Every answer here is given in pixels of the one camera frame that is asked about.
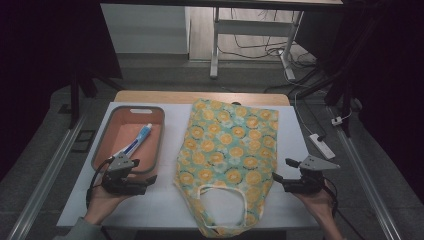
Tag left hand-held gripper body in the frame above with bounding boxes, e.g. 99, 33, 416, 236
101, 152, 148, 196

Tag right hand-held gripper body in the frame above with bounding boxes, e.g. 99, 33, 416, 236
283, 154, 341, 195

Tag blue and white toothpaste tube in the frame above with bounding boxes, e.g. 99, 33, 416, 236
113, 122, 154, 158

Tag orange basket with grey rim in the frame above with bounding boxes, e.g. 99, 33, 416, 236
90, 105, 166, 184

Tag floral yellow green cloth bag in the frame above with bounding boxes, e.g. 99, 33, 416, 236
173, 97, 280, 239

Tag person's right hand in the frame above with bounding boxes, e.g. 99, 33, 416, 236
293, 185, 336, 220

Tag person's left hand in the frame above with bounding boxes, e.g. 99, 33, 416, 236
83, 184, 134, 225

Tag white power strip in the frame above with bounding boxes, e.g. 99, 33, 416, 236
308, 133, 336, 160

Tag white table mat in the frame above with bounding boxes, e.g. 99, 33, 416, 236
56, 101, 318, 230

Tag black metal stand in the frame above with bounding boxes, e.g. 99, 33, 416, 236
67, 59, 125, 130
293, 19, 366, 138

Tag left hand-held gripper black cable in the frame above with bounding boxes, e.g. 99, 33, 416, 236
85, 156, 115, 209

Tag hand-held gripper black cable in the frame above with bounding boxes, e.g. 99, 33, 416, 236
85, 156, 115, 209
322, 178, 368, 240

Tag aluminium rail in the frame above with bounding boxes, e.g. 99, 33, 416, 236
6, 113, 88, 240
327, 106, 403, 240

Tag white power cable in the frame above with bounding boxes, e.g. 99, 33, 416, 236
283, 64, 322, 138

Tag right hand-held gripper black cable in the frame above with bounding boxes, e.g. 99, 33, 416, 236
322, 178, 368, 240

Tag black floor cables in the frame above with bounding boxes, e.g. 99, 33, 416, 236
218, 8, 318, 69

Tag white metal desk frame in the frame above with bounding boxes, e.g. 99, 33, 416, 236
209, 6, 305, 81

